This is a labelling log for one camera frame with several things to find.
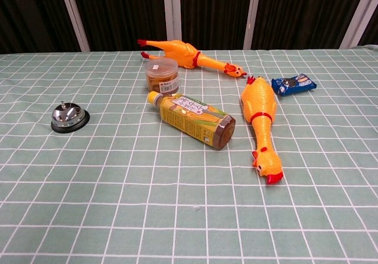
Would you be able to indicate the silver desk bell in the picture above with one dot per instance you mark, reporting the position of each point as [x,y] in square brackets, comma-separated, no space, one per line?
[68,115]

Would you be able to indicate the corn tea plastic bottle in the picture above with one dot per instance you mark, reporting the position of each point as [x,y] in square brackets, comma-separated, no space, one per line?
[195,118]

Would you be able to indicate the clear round plastic jar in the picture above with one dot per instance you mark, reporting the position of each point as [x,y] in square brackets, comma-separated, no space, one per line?
[162,75]

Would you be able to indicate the slim yellow rubber chicken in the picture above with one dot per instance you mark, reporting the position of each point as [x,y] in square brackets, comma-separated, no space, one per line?
[183,52]

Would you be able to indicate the fat yellow rubber chicken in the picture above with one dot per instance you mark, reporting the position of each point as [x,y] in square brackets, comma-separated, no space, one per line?
[260,107]

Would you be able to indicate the green white checked tablecloth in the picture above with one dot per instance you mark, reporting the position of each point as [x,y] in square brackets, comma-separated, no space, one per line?
[118,202]

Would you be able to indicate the blue cookie packet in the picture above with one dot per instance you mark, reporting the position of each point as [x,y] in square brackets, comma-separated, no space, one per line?
[292,84]

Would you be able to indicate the dark pleated curtain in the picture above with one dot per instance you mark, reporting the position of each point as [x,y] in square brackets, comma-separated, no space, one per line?
[124,13]

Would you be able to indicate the white screen frame post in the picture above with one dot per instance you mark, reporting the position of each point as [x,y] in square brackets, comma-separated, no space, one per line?
[358,13]
[75,16]
[252,14]
[172,13]

